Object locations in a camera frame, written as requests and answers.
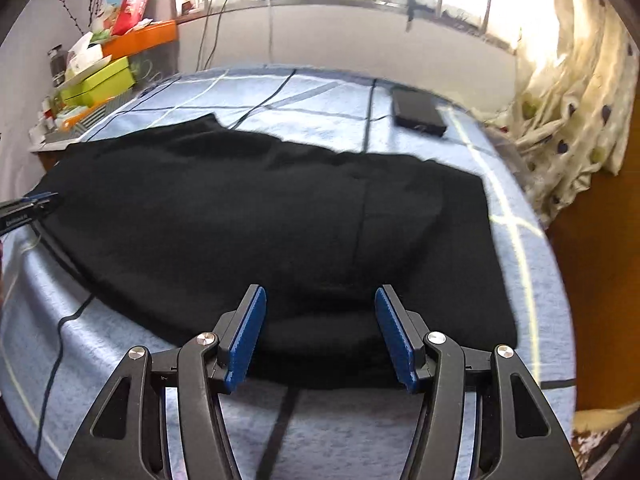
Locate black pants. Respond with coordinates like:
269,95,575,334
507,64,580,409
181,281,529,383
37,115,518,389

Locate striped tray box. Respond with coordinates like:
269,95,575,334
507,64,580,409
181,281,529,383
44,91,132,143

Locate blue plaid bed sheet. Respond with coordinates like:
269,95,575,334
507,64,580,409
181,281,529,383
1,68,576,479

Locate dark glass jar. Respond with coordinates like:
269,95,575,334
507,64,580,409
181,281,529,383
48,44,66,88

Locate lime green box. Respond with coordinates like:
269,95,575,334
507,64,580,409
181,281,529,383
61,56,134,107

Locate wooden wardrobe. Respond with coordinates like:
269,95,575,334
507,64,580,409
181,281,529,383
544,104,640,413

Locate orange box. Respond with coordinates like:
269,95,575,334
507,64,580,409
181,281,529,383
102,21,178,61

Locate black phone on bed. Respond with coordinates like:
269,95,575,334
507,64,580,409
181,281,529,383
390,87,447,138

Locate floral curtain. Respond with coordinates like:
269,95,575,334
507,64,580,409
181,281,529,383
486,0,639,226

